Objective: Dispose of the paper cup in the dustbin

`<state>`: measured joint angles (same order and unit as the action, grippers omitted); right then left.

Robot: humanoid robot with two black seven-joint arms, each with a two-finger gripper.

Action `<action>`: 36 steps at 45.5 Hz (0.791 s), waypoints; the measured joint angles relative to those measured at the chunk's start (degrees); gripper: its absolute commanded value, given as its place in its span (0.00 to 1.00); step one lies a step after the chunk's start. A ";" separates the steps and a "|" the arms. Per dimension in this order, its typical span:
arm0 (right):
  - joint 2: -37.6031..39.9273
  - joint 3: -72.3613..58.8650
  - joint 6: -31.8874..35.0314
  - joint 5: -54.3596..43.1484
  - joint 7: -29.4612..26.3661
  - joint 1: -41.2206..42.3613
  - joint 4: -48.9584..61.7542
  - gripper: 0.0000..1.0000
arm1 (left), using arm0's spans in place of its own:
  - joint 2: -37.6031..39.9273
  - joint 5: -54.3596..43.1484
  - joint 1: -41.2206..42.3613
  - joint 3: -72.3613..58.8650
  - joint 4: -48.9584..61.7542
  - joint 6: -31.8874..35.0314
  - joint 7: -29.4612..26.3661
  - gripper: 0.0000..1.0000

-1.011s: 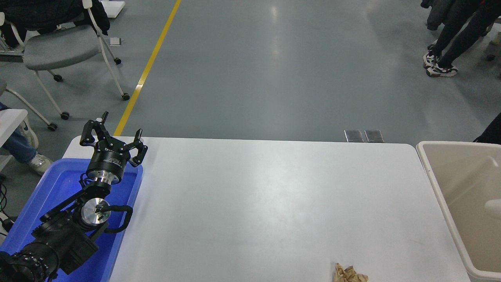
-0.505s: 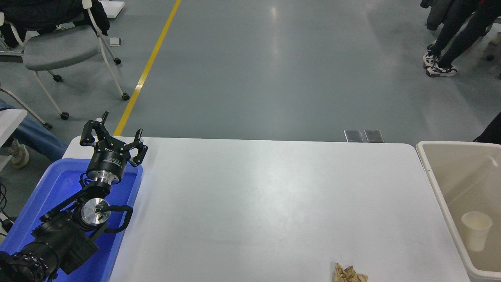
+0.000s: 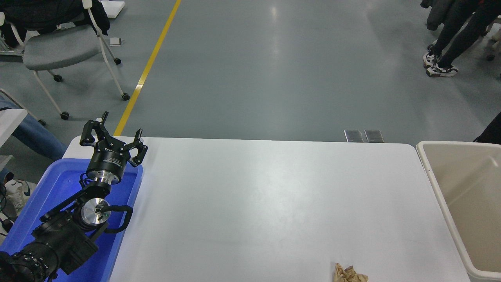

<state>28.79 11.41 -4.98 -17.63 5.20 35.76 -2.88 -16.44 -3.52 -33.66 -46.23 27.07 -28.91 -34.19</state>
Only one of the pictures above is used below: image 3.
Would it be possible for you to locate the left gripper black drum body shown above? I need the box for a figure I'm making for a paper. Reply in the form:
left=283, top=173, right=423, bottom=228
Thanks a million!
left=86, top=142, right=132, bottom=178

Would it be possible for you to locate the crumpled tan paper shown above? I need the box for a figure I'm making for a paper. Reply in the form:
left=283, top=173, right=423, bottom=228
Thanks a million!
left=333, top=263, right=369, bottom=282

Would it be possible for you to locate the blue plastic tray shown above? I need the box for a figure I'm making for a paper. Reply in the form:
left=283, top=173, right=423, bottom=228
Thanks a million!
left=0, top=158, right=144, bottom=282

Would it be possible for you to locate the person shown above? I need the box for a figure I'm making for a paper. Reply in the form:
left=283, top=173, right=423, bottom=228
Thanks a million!
left=421, top=0, right=501, bottom=78
left=0, top=96, right=68, bottom=235
left=473, top=112, right=501, bottom=145

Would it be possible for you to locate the white side table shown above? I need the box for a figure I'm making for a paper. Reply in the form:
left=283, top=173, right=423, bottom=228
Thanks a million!
left=0, top=109, right=28, bottom=173

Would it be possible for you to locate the white flat board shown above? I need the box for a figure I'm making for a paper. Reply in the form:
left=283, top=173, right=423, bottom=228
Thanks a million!
left=100, top=0, right=126, bottom=18

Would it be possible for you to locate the black jacket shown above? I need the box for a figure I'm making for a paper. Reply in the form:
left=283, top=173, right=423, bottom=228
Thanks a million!
left=0, top=0, right=111, bottom=48

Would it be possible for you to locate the large pale plastic bin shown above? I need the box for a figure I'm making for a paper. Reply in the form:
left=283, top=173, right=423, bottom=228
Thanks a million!
left=416, top=141, right=501, bottom=282

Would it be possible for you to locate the white rolling chair base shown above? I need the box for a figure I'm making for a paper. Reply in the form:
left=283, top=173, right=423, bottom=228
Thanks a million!
left=485, top=18, right=501, bottom=61

